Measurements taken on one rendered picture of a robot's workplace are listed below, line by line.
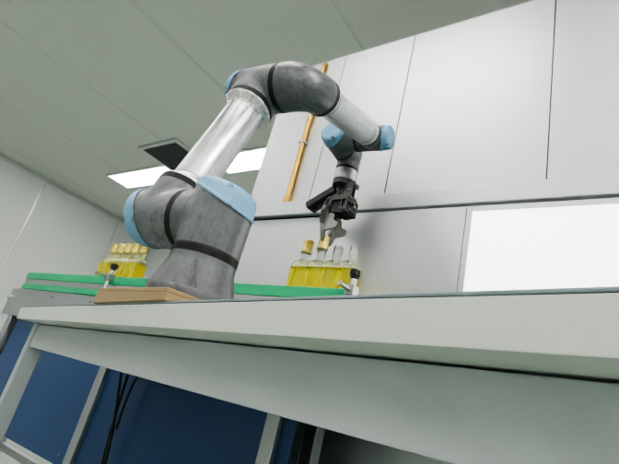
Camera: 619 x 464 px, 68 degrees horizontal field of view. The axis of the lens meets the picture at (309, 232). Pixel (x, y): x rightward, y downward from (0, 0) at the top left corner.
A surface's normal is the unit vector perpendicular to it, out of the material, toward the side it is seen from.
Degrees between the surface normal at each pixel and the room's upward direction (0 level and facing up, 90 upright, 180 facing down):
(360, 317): 90
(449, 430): 90
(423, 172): 90
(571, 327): 90
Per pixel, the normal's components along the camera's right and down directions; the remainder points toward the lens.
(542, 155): -0.54, -0.43
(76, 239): 0.81, -0.03
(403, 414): -0.71, -0.41
